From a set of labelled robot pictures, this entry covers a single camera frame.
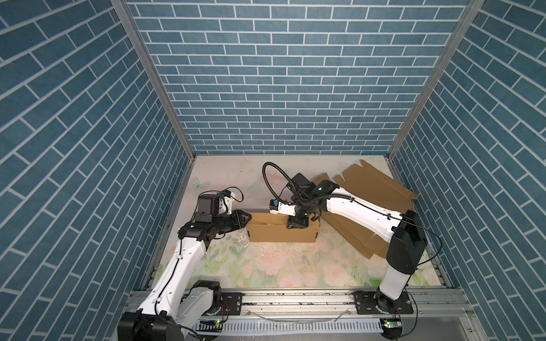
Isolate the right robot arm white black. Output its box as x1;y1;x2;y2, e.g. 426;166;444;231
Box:
277;173;427;313

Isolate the aluminium corner post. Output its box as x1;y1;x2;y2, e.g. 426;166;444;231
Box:
387;0;485;163
111;0;196;161

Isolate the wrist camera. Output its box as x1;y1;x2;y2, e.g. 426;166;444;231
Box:
218;190;235;215
270;199;296;216

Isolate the left green circuit board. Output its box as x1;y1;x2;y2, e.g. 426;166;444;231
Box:
195;321;225;333

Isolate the right green circuit board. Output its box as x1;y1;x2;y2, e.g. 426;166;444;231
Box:
381;318;403;330

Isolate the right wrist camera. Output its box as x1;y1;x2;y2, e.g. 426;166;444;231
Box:
270;199;296;216

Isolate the white slotted cable duct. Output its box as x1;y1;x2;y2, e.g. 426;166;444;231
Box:
200;318;383;337

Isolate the right aluminium corner post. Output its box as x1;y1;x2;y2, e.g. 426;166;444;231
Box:
387;0;485;163

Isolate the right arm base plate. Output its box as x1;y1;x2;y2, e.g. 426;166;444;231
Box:
352;289;414;315

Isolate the left aluminium corner post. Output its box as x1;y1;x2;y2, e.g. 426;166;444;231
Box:
111;0;196;161

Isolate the aluminium front rail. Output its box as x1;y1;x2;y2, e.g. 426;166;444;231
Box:
121;288;476;321

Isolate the brown cardboard box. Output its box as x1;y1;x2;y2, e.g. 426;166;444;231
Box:
311;160;418;259
245;213;321;243

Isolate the green circuit board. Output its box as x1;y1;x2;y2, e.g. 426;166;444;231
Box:
381;318;403;330
195;321;225;333

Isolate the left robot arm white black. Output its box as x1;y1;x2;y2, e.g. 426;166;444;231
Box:
117;187;252;340

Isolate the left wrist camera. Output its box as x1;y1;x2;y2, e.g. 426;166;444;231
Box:
218;190;235;215

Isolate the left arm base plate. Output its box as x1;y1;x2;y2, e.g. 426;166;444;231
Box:
204;292;244;316

